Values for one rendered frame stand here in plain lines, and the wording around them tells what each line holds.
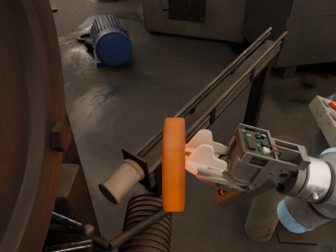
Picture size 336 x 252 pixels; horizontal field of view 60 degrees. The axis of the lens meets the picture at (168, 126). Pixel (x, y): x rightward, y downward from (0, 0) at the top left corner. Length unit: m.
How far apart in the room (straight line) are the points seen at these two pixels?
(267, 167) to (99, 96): 1.81
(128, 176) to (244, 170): 0.28
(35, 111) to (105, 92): 1.98
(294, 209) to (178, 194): 0.28
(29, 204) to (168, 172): 0.23
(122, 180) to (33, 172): 0.43
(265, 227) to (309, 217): 0.69
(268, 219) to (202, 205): 0.34
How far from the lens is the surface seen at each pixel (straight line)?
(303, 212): 0.62
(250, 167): 0.46
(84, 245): 0.36
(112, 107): 2.04
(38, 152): 0.23
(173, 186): 0.42
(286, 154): 0.50
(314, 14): 2.33
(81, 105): 2.11
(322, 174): 0.53
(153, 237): 0.76
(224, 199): 0.54
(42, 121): 0.23
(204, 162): 0.46
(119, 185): 0.65
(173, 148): 0.42
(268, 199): 1.16
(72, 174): 0.54
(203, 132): 0.47
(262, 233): 1.34
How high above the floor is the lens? 1.19
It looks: 40 degrees down
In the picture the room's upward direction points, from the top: straight up
